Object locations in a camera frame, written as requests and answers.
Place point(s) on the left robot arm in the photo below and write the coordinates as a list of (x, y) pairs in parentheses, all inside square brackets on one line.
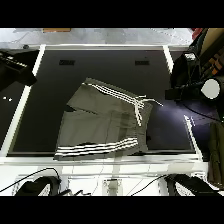
[(13, 71)]

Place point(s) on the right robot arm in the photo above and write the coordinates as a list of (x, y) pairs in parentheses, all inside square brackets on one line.
[(195, 90)]

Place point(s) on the grey shorts with white stripes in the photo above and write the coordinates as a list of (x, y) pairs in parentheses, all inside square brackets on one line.
[(100, 126)]

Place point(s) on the silver frame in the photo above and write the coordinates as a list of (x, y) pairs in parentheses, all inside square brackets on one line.
[(140, 168)]

